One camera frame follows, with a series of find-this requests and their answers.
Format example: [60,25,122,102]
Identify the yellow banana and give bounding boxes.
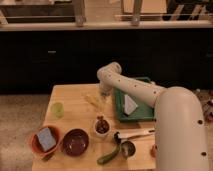
[84,94,100,108]

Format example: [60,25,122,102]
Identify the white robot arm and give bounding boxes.
[97,62,210,171]

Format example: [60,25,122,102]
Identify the purple bowl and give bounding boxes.
[62,129,89,157]

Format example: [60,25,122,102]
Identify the orange bowl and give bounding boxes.
[28,125,61,157]

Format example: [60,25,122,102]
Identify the white cup with contents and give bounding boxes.
[93,116,110,138]

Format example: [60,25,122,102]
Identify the grey wedge block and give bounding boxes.
[124,94,138,115]

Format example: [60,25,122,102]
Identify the wooden table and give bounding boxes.
[32,84,155,171]

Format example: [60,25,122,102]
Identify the green plastic tray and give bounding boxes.
[112,77,158,123]

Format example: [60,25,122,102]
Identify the green plastic cup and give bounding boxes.
[50,102,64,118]

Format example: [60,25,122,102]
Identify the small metal cup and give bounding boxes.
[121,141,136,158]

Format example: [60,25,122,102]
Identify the green cucumber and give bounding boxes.
[97,145,120,165]

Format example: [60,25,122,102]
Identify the blue sponge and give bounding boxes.
[37,127,56,151]

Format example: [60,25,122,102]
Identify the orange fruit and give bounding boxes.
[150,145,157,158]

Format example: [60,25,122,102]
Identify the white handled black spoon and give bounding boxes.
[114,129,155,140]

